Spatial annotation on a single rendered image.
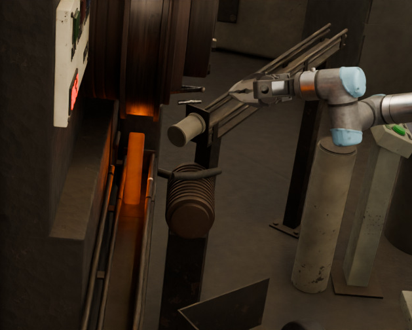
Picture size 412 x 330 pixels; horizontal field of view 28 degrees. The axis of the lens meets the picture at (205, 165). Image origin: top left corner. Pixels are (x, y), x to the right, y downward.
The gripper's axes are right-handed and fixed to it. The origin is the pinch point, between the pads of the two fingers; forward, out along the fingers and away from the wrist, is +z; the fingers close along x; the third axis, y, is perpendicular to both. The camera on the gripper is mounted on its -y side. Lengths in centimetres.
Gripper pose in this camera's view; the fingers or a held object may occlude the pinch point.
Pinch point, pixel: (232, 92)
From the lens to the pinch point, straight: 218.4
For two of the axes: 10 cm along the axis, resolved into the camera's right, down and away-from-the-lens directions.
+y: 5.2, -1.6, 8.4
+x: -1.1, -9.9, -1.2
